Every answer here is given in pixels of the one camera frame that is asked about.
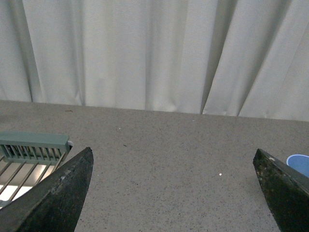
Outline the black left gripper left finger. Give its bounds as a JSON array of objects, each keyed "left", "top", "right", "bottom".
[{"left": 0, "top": 147, "right": 94, "bottom": 232}]

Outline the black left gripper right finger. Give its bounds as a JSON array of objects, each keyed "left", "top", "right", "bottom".
[{"left": 253, "top": 149, "right": 309, "bottom": 232}]

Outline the blue plastic cup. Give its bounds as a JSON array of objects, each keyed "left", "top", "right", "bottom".
[{"left": 286, "top": 154, "right": 309, "bottom": 177}]

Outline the green dish rack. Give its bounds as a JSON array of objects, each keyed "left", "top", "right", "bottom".
[{"left": 0, "top": 131, "right": 73, "bottom": 208}]

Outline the white curtain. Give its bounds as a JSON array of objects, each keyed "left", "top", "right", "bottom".
[{"left": 0, "top": 0, "right": 309, "bottom": 121}]

